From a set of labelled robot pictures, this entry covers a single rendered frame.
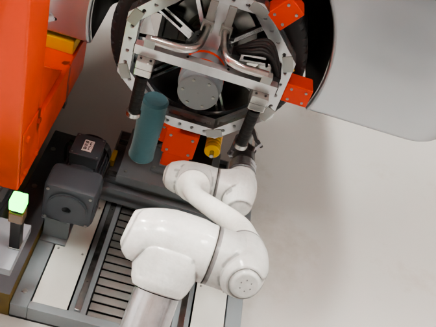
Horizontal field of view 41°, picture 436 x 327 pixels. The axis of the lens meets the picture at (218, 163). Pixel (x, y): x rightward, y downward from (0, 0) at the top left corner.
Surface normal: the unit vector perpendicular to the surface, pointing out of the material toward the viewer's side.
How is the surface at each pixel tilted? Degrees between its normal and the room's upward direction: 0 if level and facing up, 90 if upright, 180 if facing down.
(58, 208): 90
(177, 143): 90
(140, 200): 90
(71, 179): 0
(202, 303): 0
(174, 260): 47
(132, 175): 0
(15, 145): 90
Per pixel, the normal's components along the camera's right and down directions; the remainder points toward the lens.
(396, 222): 0.27, -0.70
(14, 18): -0.11, 0.65
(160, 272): 0.04, -0.04
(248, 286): 0.14, 0.31
